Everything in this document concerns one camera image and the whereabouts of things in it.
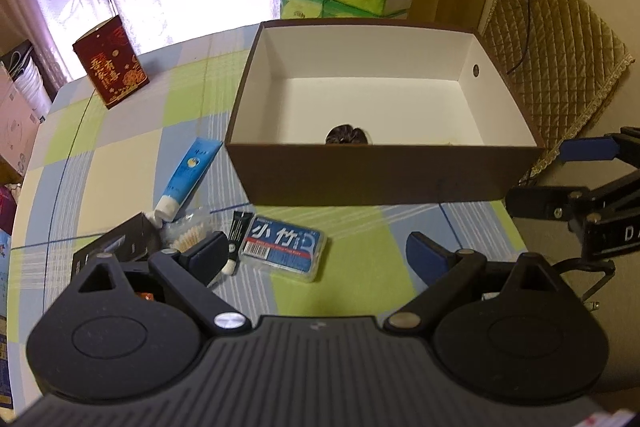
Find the dark round object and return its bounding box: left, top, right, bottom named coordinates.
left=325, top=123, right=374, bottom=146

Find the small black tube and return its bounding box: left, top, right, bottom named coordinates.
left=223, top=211, right=255, bottom=277

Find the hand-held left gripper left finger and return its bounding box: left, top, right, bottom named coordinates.
left=75, top=231, right=251, bottom=336

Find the bag of cotton swabs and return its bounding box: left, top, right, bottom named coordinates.
left=160, top=206, right=215, bottom=258

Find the pink and white cardboard box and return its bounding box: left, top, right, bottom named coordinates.
left=0, top=62, right=52, bottom=178

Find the black carton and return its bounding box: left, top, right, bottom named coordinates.
left=71, top=212, right=164, bottom=279

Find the stack of white buckets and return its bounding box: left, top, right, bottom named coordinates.
left=10, top=52, right=54, bottom=118

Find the red and gold gift box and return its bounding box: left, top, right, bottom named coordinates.
left=72, top=16, right=151, bottom=110

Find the gold quilted chair cushion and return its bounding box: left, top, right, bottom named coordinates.
left=477, top=0, right=636, bottom=182

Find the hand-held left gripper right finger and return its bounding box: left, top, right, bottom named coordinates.
left=382, top=231, right=583, bottom=338

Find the brown cardboard box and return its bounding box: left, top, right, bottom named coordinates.
left=225, top=19, right=547, bottom=208

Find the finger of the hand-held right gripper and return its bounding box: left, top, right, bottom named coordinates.
left=504, top=171, right=640, bottom=223
left=557, top=126, right=640, bottom=170

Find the clear case with blue label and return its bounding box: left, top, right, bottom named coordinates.
left=237, top=214, right=329, bottom=284

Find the blue squeeze tube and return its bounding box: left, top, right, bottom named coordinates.
left=153, top=138, right=224, bottom=223

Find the checked desktop tablecloth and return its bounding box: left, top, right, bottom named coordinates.
left=10, top=24, right=532, bottom=408

